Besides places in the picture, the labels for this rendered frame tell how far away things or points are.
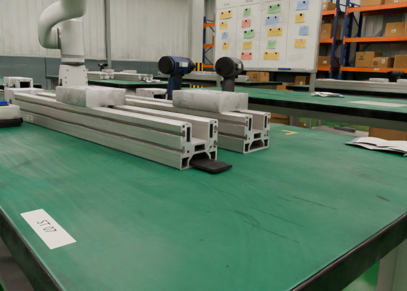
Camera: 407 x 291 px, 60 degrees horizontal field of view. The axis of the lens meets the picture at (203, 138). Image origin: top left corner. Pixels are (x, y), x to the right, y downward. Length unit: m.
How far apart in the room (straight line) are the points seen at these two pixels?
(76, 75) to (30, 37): 11.31
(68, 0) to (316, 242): 1.10
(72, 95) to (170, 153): 0.37
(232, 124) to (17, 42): 11.99
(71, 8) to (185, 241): 1.04
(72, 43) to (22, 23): 11.30
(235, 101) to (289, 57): 3.12
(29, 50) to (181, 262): 12.47
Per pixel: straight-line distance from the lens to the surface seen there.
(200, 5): 9.50
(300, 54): 3.87
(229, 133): 0.79
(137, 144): 0.73
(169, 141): 0.65
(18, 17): 12.74
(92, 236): 0.41
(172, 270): 0.34
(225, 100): 0.81
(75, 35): 1.43
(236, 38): 4.45
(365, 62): 10.96
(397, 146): 0.93
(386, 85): 4.06
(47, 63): 12.85
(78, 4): 1.31
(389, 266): 0.92
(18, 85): 2.31
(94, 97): 0.88
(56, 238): 0.42
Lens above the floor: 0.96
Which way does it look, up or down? 11 degrees down
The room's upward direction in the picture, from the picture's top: 2 degrees clockwise
